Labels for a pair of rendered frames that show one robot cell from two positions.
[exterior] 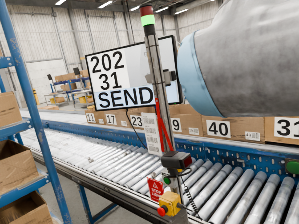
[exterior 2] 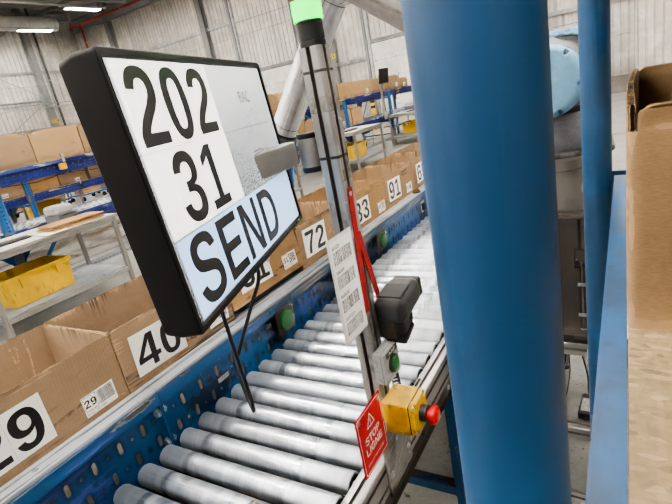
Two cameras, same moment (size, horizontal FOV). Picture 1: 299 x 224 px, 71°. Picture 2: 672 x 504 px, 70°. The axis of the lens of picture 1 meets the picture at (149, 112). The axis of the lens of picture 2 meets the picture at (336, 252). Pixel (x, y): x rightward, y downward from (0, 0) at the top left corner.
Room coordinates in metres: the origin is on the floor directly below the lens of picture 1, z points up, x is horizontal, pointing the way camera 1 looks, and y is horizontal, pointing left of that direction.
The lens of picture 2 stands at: (1.06, 0.79, 1.47)
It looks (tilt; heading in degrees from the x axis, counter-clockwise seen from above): 18 degrees down; 258
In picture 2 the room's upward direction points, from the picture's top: 11 degrees counter-clockwise
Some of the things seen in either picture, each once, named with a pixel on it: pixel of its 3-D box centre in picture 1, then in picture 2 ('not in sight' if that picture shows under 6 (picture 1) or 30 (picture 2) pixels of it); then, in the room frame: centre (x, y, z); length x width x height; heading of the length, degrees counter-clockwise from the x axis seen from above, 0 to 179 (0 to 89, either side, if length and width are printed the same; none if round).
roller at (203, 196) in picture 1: (211, 188); (292, 421); (1.03, -0.26, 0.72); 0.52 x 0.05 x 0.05; 135
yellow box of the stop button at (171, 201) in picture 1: (175, 207); (414, 399); (0.78, -0.04, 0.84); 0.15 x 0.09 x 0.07; 45
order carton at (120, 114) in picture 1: (126, 115); not in sight; (2.18, 0.25, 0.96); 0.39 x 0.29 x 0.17; 45
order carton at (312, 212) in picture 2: not in sight; (296, 233); (0.80, -1.14, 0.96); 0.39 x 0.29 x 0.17; 45
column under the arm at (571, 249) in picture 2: not in sight; (568, 262); (0.19, -0.29, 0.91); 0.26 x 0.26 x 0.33; 42
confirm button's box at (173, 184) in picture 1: (168, 178); (387, 361); (0.83, -0.03, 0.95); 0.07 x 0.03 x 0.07; 45
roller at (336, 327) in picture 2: not in sight; (370, 333); (0.71, -0.58, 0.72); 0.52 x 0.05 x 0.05; 135
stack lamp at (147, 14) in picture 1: (147, 16); (304, 0); (0.85, -0.06, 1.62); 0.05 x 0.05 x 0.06
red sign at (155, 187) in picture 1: (161, 193); (377, 424); (0.88, 0.01, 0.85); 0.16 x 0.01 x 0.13; 45
